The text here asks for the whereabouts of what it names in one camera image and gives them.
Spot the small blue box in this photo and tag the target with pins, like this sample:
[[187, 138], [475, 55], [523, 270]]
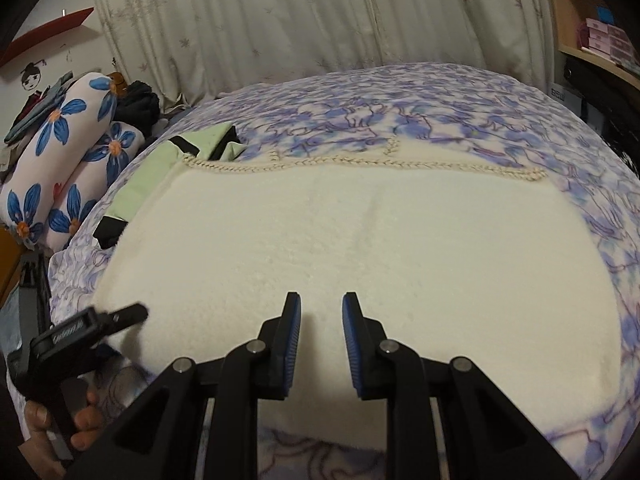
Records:
[[605, 14]]

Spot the wooden wall shelf unit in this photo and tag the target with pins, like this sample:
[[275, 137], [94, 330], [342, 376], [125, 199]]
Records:
[[565, 10]]

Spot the large blue flower pillow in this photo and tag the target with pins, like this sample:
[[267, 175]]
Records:
[[75, 110]]

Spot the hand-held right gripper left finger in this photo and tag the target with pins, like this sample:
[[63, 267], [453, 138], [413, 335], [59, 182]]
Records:
[[292, 342]]

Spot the cream knit sweater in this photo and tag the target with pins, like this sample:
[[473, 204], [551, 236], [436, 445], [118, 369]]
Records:
[[350, 235]]

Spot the red wall shelf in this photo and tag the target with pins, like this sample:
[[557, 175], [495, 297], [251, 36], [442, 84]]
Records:
[[45, 32]]

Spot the light green garment black trim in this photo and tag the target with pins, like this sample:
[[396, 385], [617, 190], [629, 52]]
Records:
[[150, 170]]

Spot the person's left hand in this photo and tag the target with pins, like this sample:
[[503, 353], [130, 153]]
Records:
[[87, 420]]

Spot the black appliance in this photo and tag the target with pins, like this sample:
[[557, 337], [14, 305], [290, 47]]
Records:
[[590, 90]]

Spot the dark clothes pile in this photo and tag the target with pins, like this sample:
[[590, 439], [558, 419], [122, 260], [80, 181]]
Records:
[[137, 105]]

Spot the purple floral blanket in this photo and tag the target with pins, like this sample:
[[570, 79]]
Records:
[[400, 95]]

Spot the grey folded clothes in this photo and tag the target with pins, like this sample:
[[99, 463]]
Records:
[[40, 107]]

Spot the cartoon figure wall sticker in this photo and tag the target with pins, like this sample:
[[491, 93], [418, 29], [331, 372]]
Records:
[[32, 77]]

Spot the stack of pink boxes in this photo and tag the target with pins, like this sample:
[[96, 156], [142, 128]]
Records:
[[607, 40]]

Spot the small blue flower pillow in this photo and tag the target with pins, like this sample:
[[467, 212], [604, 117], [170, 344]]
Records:
[[100, 160]]

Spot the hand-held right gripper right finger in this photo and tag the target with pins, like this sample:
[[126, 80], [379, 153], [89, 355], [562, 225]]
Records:
[[350, 342]]

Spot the wooden bedside cabinet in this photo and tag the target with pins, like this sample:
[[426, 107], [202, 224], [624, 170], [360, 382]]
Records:
[[10, 265]]

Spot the beige patterned curtain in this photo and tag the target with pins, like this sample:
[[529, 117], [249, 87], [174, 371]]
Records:
[[300, 10]]

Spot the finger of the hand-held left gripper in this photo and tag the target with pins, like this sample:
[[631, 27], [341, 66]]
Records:
[[127, 316]]

